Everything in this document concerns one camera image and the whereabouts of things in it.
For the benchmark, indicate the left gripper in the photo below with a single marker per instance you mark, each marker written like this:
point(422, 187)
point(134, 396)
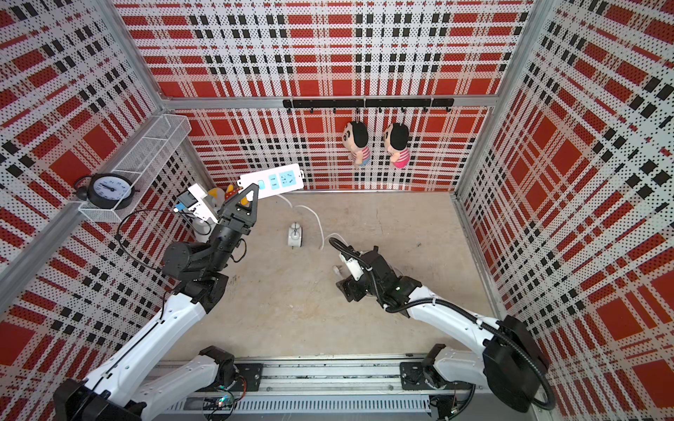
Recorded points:
point(231, 216)

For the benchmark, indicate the white wire basket shelf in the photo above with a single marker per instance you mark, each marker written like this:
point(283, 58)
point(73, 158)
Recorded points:
point(142, 162)

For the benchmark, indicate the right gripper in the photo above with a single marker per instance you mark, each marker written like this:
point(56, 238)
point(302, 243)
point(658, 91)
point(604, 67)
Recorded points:
point(351, 289)

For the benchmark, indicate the black hook rail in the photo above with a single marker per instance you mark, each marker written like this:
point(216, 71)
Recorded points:
point(359, 103)

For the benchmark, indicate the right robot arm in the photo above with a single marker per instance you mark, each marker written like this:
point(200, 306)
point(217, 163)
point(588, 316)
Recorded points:
point(505, 356)

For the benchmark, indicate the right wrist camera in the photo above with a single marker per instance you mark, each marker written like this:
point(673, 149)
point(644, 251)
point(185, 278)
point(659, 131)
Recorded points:
point(353, 265)

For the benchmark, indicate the grey husky plush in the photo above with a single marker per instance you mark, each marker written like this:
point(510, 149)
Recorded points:
point(202, 230)

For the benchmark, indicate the small white alarm clock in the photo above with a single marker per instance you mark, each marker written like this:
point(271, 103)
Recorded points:
point(295, 235)

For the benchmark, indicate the red yellow plush toy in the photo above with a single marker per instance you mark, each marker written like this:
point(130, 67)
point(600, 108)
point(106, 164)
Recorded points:
point(220, 196)

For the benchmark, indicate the white power strip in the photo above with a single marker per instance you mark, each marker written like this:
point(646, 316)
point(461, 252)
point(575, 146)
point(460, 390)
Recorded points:
point(274, 181)

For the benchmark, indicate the plush doll pink shorts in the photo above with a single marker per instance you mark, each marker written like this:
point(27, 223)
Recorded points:
point(396, 144)

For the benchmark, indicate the plush doll blue shorts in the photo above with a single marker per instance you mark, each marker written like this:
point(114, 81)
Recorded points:
point(355, 138)

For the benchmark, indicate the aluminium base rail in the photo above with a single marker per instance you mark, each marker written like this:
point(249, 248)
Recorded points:
point(341, 387)

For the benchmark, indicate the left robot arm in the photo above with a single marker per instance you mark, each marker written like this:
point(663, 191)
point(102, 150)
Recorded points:
point(116, 389)

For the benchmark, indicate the black round clock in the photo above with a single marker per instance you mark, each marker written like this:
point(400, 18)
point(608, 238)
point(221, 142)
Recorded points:
point(105, 191)

